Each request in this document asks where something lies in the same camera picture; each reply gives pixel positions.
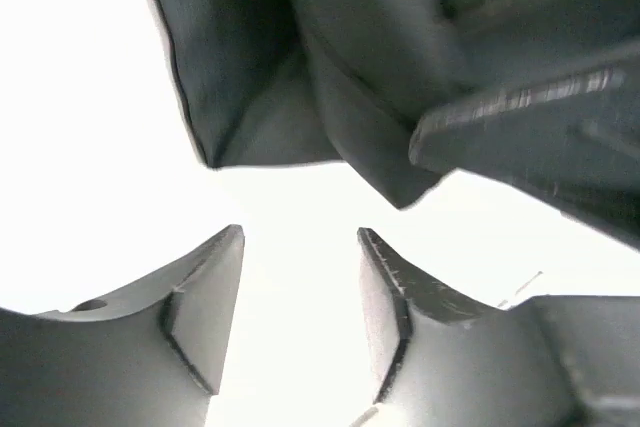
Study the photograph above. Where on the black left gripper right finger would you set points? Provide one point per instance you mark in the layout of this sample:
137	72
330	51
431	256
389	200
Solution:
441	358

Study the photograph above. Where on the black pleated skirt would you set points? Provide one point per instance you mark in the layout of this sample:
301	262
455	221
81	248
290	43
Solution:
286	82

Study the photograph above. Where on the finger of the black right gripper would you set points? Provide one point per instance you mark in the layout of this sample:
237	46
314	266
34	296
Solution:
568	137

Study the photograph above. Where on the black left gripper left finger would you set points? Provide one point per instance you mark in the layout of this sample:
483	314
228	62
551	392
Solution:
150	353

